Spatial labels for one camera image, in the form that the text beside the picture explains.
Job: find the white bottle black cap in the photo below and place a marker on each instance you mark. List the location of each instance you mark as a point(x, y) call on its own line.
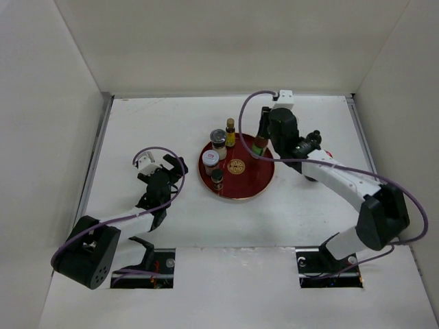
point(314, 138)

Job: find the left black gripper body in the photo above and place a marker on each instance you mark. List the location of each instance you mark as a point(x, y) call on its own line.
point(170, 179)

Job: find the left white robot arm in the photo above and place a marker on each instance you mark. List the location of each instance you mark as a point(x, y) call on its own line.
point(87, 255)

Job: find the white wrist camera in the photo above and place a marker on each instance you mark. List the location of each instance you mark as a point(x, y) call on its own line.
point(283, 99)
point(145, 163)

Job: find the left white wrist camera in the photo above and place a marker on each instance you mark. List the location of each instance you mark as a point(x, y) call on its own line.
point(145, 163)

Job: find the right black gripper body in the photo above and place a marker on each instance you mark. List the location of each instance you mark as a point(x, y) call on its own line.
point(277, 146)

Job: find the jar with white red lid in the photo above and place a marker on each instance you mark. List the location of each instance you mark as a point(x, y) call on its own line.
point(210, 160)

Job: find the small black cap pepper bottle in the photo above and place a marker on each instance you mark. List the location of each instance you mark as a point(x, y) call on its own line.
point(217, 177)

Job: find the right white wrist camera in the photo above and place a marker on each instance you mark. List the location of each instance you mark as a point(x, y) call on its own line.
point(283, 99)

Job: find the yellow cap chili sauce bottle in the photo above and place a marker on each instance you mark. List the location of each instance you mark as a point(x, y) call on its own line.
point(259, 146)

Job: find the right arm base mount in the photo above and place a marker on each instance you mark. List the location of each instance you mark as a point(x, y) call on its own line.
point(317, 270)

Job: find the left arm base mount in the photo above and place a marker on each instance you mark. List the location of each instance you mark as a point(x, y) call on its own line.
point(149, 268)

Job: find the small yellow label sauce bottle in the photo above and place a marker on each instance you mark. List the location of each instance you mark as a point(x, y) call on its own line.
point(230, 132)

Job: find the red round tray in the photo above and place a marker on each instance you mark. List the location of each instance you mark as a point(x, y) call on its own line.
point(243, 176)

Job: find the salt grinder black cap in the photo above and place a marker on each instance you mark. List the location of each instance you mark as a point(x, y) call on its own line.
point(218, 142)

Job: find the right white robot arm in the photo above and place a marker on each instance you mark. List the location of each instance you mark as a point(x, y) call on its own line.
point(382, 213)

